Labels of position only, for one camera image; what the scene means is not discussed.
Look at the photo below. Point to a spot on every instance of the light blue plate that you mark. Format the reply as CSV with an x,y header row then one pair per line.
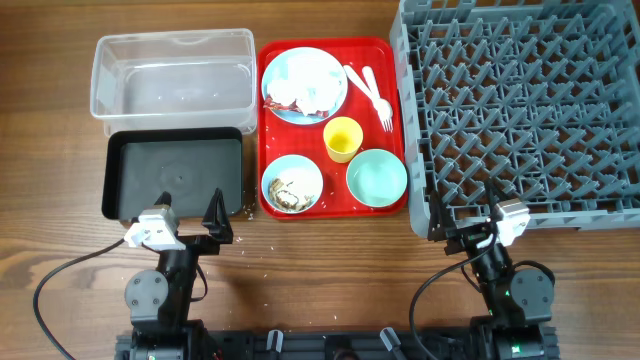
x,y
315,53

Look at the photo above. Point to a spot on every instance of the light blue bowl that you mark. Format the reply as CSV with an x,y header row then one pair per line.
x,y
289,162

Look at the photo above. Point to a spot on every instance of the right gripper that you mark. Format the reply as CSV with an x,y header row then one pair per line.
x,y
441,228

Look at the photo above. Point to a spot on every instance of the black mounting rail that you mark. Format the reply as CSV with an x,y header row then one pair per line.
x,y
320,345

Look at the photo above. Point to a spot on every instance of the yellow plastic cup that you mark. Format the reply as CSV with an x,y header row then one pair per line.
x,y
343,137

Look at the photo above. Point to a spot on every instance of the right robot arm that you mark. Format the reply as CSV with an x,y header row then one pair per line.
x,y
518,296

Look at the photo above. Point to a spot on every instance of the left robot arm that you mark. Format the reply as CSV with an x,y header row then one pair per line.
x,y
159,300

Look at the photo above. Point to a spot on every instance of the white plastic spoon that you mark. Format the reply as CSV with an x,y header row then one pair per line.
x,y
358,81

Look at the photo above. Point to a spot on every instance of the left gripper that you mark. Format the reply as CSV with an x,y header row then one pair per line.
x,y
218,229

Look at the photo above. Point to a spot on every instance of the grey dishwasher rack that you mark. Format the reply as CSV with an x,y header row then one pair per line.
x,y
540,96

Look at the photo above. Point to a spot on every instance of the mint green bowl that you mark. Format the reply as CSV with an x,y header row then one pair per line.
x,y
376,178

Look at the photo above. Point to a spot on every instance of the white napkin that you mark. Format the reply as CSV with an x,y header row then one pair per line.
x,y
310,82

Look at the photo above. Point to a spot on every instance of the food scraps and rice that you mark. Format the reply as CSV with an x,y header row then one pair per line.
x,y
292,190

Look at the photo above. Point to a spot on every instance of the clear plastic bin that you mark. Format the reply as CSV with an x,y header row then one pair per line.
x,y
175,80

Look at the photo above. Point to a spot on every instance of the white plastic fork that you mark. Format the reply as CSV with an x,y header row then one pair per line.
x,y
382,106

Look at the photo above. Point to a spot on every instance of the red snack wrapper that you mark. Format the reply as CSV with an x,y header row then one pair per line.
x,y
293,107

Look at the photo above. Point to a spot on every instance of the black plastic bin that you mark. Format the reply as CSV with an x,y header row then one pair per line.
x,y
189,164

